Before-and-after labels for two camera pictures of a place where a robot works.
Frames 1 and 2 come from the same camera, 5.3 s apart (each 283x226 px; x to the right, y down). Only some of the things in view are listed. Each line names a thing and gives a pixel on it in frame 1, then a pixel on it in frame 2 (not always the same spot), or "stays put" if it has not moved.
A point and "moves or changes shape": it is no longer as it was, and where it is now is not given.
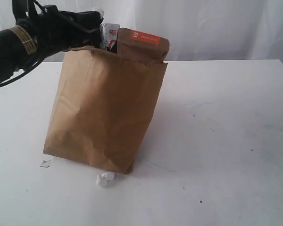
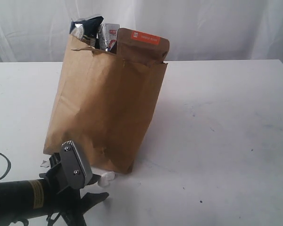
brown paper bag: x=104 y=107 stays put
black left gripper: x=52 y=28 to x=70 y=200
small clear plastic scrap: x=45 y=163 stays put
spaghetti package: x=100 y=10 moves or changes shape
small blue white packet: x=108 y=35 stays put
